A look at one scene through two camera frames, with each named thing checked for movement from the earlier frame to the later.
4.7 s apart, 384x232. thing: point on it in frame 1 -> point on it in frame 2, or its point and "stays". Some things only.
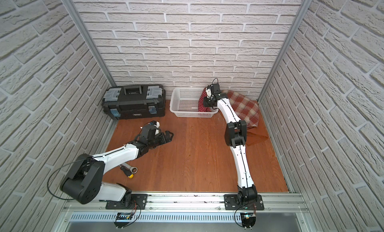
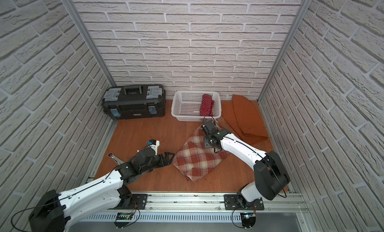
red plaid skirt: (247, 109) -> (194, 161)
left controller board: (122, 220) stays
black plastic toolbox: (134, 101) stays
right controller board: (248, 219) stays
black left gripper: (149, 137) -> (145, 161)
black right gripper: (206, 102) -> (206, 145)
